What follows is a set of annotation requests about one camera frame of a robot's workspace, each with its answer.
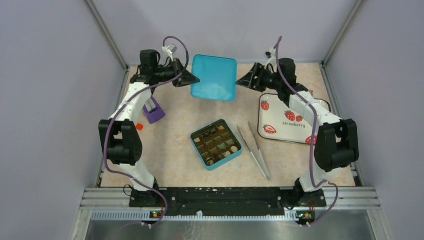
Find teal chocolate box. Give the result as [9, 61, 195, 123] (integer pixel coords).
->
[190, 119, 243, 171]

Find small orange cube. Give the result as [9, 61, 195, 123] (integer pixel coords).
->
[136, 123, 144, 131]

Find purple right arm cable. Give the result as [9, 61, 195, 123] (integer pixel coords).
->
[273, 35, 339, 228]

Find metal frame rail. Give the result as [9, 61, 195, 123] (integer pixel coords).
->
[72, 186, 393, 240]

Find strawberry print tray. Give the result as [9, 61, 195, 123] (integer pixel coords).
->
[257, 93, 312, 144]

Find teal box lid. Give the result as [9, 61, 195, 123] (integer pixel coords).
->
[190, 54, 238, 102]

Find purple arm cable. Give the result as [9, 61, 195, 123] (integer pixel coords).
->
[273, 35, 339, 228]
[103, 35, 190, 229]

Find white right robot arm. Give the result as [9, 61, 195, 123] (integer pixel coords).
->
[234, 58, 359, 206]

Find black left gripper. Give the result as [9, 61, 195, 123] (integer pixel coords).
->
[153, 58, 200, 88]

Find purple box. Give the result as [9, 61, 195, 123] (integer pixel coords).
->
[143, 96, 166, 125]

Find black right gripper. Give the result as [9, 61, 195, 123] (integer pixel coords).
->
[235, 63, 282, 94]

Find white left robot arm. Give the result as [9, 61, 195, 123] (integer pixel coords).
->
[98, 49, 187, 207]

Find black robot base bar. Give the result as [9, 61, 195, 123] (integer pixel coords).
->
[129, 187, 327, 217]

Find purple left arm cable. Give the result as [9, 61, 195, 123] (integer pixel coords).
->
[103, 35, 190, 229]

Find metal tongs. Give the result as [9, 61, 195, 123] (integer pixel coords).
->
[236, 121, 271, 181]

